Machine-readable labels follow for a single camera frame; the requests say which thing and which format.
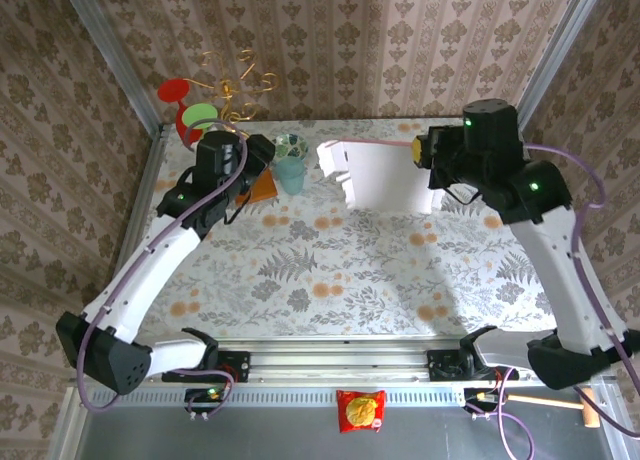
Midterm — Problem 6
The green plastic wine glass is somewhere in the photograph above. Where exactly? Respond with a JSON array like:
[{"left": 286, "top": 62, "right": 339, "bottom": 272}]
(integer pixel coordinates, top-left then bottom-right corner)
[{"left": 180, "top": 103, "right": 221, "bottom": 136}]

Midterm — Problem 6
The teal plastic cup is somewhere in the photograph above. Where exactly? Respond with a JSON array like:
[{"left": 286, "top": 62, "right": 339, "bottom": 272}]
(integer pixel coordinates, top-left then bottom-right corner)
[{"left": 274, "top": 158, "right": 307, "bottom": 196}]

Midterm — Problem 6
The red plastic wine glass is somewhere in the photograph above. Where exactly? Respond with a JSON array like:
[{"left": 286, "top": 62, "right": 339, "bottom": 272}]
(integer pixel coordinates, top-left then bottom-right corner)
[{"left": 157, "top": 78, "right": 204, "bottom": 154}]

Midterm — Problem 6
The floral tablecloth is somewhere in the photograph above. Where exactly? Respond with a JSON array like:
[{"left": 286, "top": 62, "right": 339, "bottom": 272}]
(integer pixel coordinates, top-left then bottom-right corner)
[{"left": 119, "top": 118, "right": 576, "bottom": 339}]

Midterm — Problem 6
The small black controller board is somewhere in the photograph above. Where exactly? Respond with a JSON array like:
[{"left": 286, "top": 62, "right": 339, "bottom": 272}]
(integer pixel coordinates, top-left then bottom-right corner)
[
  {"left": 463, "top": 387, "right": 509, "bottom": 421},
  {"left": 184, "top": 387, "right": 232, "bottom": 422}
]

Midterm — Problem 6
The red snack packet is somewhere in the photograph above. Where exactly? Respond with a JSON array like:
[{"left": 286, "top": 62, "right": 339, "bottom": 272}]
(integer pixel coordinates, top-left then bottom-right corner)
[{"left": 335, "top": 388, "right": 387, "bottom": 434}]

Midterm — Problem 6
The wooden mallet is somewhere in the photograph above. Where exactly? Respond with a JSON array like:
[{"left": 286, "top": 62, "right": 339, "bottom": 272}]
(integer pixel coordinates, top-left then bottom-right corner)
[{"left": 505, "top": 387, "right": 601, "bottom": 429}]

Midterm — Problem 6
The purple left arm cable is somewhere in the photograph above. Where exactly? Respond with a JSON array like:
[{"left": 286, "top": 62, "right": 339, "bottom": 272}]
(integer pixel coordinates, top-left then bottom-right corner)
[{"left": 73, "top": 119, "right": 250, "bottom": 422}]

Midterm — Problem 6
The gold wire stand orange base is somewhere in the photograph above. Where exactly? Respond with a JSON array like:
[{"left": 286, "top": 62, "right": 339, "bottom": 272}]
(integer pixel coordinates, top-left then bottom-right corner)
[{"left": 202, "top": 49, "right": 279, "bottom": 207}]

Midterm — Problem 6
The aluminium table side rail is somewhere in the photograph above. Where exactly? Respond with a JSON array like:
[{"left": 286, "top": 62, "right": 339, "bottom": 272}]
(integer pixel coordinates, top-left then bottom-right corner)
[{"left": 93, "top": 125, "right": 167, "bottom": 347}]

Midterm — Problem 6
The aluminium frame post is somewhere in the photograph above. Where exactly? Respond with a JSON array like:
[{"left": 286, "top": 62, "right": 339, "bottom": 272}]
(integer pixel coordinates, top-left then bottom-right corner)
[
  {"left": 54, "top": 0, "right": 166, "bottom": 136},
  {"left": 519, "top": 0, "right": 601, "bottom": 124}
]

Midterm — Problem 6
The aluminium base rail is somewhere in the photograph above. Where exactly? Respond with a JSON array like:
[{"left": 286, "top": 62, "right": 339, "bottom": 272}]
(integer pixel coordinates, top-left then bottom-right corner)
[{"left": 69, "top": 335, "right": 616, "bottom": 387}]

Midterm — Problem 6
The grey slotted cable duct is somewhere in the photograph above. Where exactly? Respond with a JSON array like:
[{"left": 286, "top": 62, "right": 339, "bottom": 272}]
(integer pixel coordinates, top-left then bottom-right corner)
[{"left": 89, "top": 385, "right": 501, "bottom": 407}]

